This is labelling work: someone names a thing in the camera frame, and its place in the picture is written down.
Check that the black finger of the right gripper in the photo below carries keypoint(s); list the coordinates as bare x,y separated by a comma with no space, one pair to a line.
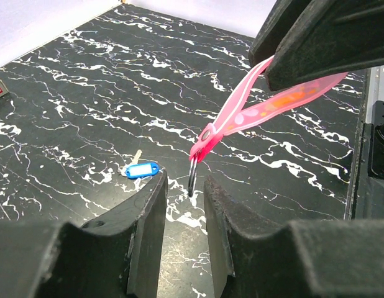
329,37
280,20

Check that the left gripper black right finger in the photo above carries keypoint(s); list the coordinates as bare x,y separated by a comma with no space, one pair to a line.
252,256

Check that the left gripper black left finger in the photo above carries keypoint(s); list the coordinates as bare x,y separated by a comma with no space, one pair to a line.
116,254

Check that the key with blue tag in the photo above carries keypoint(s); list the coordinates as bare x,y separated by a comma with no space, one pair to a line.
136,170

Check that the pink strap keyring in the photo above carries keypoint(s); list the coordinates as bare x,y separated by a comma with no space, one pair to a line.
233,117

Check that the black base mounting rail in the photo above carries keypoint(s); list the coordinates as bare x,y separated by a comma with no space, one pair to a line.
368,199

